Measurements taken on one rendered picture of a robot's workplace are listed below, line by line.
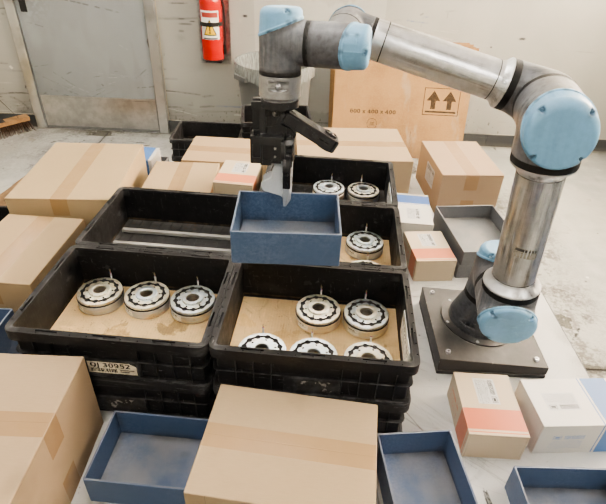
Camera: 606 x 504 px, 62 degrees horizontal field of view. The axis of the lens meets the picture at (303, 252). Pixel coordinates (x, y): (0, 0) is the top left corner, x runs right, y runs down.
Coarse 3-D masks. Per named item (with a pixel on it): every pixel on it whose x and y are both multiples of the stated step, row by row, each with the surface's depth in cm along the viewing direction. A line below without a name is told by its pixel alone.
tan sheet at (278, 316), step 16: (256, 304) 121; (272, 304) 121; (288, 304) 121; (240, 320) 116; (256, 320) 116; (272, 320) 116; (288, 320) 117; (240, 336) 112; (288, 336) 112; (304, 336) 113; (320, 336) 113; (336, 336) 113; (352, 336) 113; (384, 336) 114
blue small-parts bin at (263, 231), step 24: (240, 192) 101; (264, 192) 102; (240, 216) 102; (264, 216) 105; (288, 216) 105; (312, 216) 105; (336, 216) 100; (240, 240) 91; (264, 240) 91; (288, 240) 91; (312, 240) 91; (336, 240) 91; (312, 264) 94; (336, 264) 94
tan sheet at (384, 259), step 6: (342, 240) 145; (384, 240) 146; (342, 246) 142; (384, 246) 143; (342, 252) 140; (384, 252) 141; (342, 258) 138; (348, 258) 138; (354, 258) 138; (378, 258) 138; (384, 258) 138; (390, 258) 138; (384, 264) 136; (390, 264) 136
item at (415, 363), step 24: (240, 264) 117; (264, 264) 118; (288, 264) 118; (408, 288) 112; (408, 312) 105; (216, 336) 98; (240, 360) 96; (264, 360) 95; (288, 360) 95; (312, 360) 94; (336, 360) 94; (360, 360) 94; (384, 360) 94
